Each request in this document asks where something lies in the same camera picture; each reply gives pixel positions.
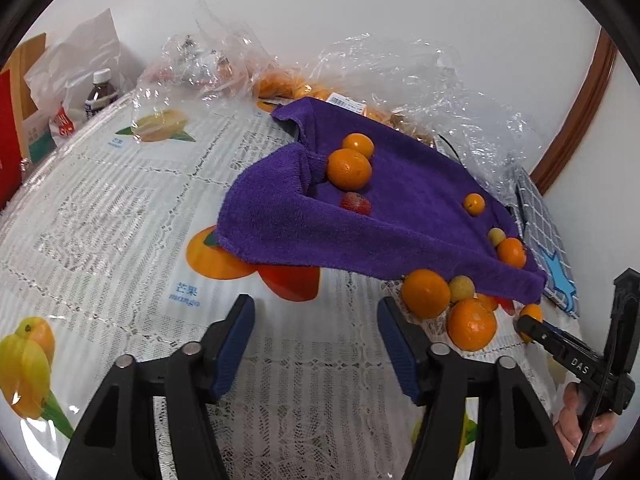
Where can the large crumpled clear plastic bag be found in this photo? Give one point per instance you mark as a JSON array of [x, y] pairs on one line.
[[425, 80]]

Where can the fruit print lace tablecloth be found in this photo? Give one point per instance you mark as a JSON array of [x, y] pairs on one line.
[[125, 220]]

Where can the white plastic bag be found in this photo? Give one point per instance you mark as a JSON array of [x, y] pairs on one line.
[[85, 45]]

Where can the pale yellow round fruit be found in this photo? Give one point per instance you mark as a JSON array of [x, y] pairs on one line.
[[461, 287], [496, 236]]

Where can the small red fruit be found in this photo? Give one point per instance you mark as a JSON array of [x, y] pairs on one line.
[[356, 203]]

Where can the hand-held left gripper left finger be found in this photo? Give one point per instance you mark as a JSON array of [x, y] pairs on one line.
[[235, 345]]

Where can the small clear plastic bag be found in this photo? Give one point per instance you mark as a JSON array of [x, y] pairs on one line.
[[200, 60]]

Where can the person's right hand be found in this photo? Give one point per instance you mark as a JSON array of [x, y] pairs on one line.
[[567, 422]]

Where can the purple towel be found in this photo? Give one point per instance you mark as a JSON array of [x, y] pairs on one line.
[[400, 210]]

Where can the medium orange mandarin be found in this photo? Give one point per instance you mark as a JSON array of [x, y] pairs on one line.
[[512, 252], [532, 311]]

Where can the brown wooden door frame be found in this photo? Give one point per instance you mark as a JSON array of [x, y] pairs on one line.
[[585, 105]]

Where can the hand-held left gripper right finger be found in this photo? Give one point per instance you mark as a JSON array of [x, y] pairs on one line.
[[400, 350]]

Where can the white and green carton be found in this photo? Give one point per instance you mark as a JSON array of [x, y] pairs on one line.
[[40, 135]]

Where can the heap of bagged oranges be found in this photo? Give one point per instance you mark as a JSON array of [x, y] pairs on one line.
[[280, 85]]

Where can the dark bottle white cap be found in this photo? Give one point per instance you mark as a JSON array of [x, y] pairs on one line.
[[97, 97]]

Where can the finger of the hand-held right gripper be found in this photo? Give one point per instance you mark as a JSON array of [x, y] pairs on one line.
[[555, 342]]

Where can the large orange mandarin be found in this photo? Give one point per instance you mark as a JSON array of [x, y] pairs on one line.
[[349, 167], [360, 142], [426, 293], [471, 324]]

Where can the small orange kumquat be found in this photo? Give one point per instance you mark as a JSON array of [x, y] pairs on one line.
[[474, 203]]

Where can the red paper bag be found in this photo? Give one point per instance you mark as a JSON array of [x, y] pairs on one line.
[[7, 135]]

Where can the red and white packet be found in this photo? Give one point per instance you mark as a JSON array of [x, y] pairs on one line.
[[62, 122]]

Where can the grey checked pad blue star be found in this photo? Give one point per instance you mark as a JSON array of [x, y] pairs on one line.
[[542, 220]]

